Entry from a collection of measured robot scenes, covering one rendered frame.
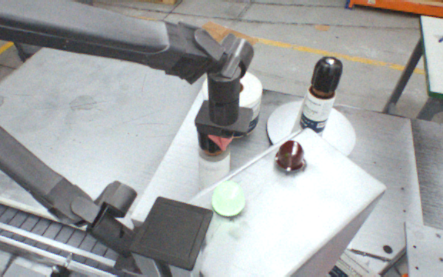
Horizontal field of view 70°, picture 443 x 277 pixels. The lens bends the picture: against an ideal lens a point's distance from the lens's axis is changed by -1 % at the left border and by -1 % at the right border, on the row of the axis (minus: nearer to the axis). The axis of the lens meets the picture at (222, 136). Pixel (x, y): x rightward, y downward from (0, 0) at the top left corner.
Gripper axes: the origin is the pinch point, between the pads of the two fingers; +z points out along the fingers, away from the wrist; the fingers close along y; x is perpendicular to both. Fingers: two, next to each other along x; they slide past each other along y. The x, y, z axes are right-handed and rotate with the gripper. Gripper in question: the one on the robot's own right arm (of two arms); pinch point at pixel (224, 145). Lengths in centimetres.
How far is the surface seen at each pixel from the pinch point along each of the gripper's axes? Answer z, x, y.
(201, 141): 6.7, -5.3, 7.1
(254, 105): 18.9, -34.2, -0.3
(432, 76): 41, -100, -73
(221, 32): 122, -242, 72
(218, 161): 13.1, -5.1, 3.1
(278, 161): -29.4, 24.0, -11.9
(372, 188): -28.8, 24.1, -20.0
